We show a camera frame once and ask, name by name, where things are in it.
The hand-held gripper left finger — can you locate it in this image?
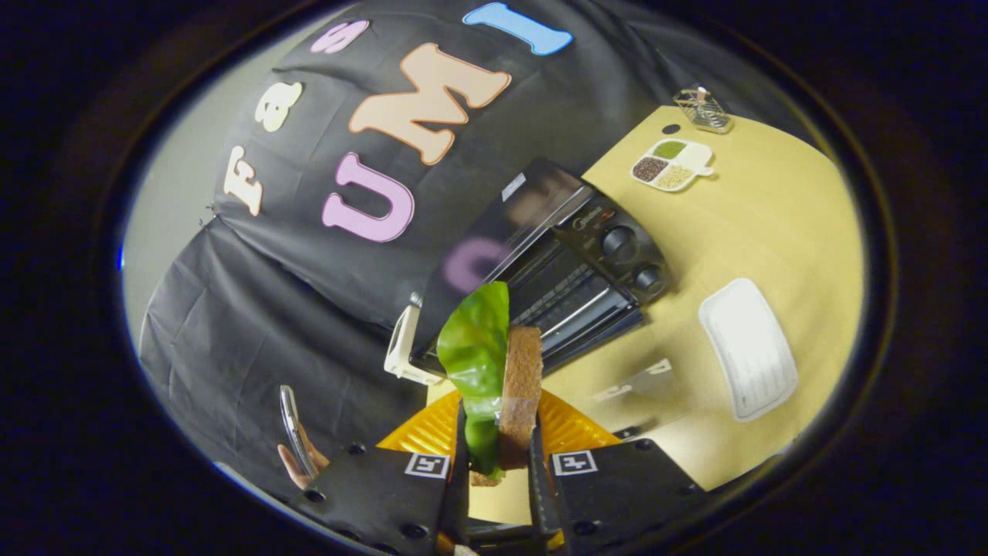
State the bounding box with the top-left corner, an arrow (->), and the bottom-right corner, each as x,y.
297,390 -> 473,556

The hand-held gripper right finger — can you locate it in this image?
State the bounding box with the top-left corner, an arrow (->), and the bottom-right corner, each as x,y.
527,390 -> 707,553

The lettuce and bread sandwich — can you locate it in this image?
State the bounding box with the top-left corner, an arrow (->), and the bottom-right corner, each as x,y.
436,281 -> 543,487

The black toaster oven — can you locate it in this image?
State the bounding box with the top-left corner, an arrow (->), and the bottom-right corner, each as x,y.
409,157 -> 672,379

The white pop-up toaster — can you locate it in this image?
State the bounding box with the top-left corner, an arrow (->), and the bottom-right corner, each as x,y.
384,293 -> 445,385

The smartphone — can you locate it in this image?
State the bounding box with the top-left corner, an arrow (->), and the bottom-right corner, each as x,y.
279,385 -> 321,480

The white rectangular tray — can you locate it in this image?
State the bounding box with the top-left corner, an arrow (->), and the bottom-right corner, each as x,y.
698,278 -> 800,423

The black backdrop cloth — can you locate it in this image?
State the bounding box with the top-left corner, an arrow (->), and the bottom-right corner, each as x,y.
135,0 -> 819,495

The white divided grain plate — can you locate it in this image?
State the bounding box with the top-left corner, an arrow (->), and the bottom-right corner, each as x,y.
630,137 -> 716,193

